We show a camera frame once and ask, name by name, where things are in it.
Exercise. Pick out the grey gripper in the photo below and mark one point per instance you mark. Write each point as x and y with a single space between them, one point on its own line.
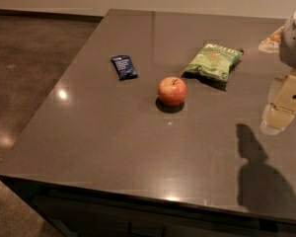
294 41

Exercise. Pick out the red apple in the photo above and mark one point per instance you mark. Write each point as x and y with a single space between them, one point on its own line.
172 91

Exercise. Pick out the clear orange snack packet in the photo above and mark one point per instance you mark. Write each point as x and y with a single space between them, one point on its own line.
272 43

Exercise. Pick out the green chip bag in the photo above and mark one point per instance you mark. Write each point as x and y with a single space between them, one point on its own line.
214 61

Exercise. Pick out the dark blue snack bar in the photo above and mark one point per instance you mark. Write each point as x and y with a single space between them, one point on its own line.
124 67

